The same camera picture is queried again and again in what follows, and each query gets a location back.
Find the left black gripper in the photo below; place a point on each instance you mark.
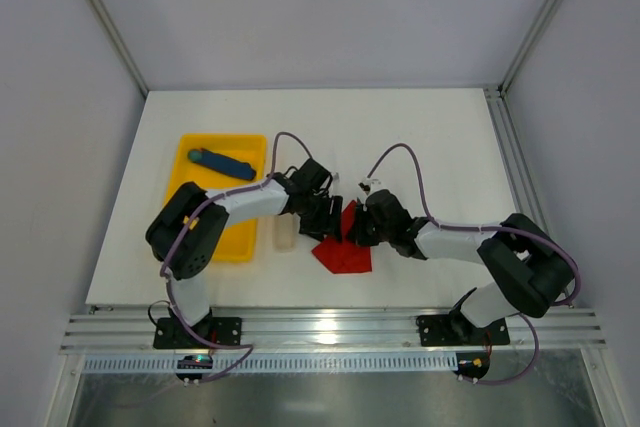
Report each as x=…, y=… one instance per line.
x=329, y=217

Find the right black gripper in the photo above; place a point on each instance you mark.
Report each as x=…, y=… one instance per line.
x=362, y=225

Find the red paper napkin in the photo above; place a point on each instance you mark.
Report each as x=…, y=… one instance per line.
x=344, y=257

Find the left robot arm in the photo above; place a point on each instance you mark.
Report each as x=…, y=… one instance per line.
x=185, y=234

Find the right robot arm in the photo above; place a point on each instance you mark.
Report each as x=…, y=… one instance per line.
x=528, y=270

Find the yellow plastic tray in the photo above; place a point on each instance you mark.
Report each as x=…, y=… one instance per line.
x=237, y=243

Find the blue pouch in tray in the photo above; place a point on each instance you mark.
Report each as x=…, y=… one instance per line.
x=227, y=166

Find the right controller board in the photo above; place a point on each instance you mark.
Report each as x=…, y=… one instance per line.
x=472, y=364

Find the controller board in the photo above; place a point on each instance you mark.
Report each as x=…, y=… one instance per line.
x=472, y=364
x=192, y=368

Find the left controller board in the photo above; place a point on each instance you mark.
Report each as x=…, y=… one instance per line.
x=192, y=368

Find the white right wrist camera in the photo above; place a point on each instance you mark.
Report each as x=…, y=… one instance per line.
x=367, y=187

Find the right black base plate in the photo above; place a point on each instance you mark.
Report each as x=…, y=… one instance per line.
x=443, y=330

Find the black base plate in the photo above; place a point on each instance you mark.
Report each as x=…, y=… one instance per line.
x=171, y=335
x=443, y=330

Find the right aluminium side rail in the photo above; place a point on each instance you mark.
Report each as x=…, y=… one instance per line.
x=516, y=167

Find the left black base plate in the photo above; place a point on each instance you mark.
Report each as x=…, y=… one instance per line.
x=171, y=335

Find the aluminium front rail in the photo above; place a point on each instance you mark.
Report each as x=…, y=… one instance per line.
x=119, y=330

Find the slotted cable duct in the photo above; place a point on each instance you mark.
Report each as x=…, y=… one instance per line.
x=272, y=362

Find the right aluminium frame post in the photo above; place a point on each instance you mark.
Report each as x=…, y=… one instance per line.
x=534, y=34

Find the aluminium frame post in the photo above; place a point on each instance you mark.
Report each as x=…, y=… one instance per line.
x=534, y=34
x=118, y=44

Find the left aluminium frame post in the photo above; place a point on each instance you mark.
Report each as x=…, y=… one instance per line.
x=118, y=44

